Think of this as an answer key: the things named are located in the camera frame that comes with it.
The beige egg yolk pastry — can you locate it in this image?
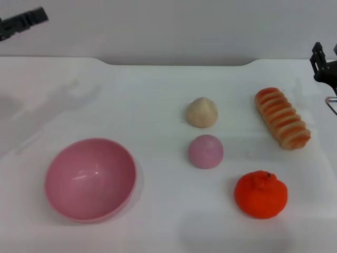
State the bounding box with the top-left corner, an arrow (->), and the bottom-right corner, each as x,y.
185,96 -> 219,129

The orange striped bread roll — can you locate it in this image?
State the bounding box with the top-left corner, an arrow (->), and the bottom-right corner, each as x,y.
254,87 -> 312,151

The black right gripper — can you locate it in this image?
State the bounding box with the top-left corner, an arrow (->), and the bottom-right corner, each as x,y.
310,42 -> 337,90

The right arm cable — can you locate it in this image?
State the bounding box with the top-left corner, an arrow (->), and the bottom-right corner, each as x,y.
325,96 -> 337,115

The pink round pastry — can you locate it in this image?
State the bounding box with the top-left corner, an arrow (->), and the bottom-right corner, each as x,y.
187,134 -> 224,170

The orange tangerine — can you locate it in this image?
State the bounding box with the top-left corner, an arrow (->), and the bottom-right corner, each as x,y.
234,170 -> 289,220

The pink plastic bowl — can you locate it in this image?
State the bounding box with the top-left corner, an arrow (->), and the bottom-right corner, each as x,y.
44,138 -> 137,224

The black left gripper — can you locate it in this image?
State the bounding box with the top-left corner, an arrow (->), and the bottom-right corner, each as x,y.
0,7 -> 49,42

